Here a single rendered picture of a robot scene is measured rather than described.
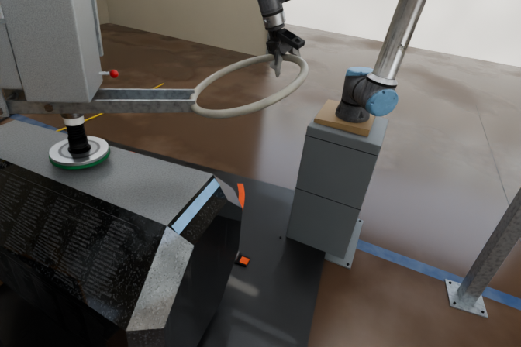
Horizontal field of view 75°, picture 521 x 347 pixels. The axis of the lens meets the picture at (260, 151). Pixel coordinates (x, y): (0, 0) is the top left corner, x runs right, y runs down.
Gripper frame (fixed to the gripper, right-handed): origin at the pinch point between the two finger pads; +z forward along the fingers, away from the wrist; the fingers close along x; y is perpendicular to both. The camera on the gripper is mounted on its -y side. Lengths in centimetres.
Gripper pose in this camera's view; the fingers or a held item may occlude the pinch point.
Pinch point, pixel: (291, 70)
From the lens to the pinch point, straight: 151.5
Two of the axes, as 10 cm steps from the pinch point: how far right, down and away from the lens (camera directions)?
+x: -7.3, 5.5, -4.1
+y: -6.3, -2.8, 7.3
